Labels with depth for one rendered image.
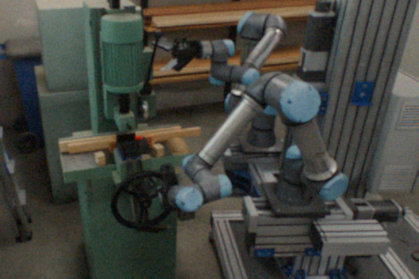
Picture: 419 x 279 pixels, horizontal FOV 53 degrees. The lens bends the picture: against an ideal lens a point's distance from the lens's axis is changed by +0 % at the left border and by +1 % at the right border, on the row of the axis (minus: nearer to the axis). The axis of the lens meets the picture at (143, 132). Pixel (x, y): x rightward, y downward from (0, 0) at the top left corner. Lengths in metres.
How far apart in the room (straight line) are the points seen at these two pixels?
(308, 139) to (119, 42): 0.81
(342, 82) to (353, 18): 0.25
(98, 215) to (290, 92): 1.06
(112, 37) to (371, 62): 1.02
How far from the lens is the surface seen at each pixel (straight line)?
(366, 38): 1.81
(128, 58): 1.73
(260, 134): 2.17
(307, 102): 1.35
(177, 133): 2.02
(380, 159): 2.03
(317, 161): 1.55
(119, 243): 2.09
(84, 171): 1.81
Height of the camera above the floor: 1.84
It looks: 27 degrees down
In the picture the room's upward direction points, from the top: 1 degrees counter-clockwise
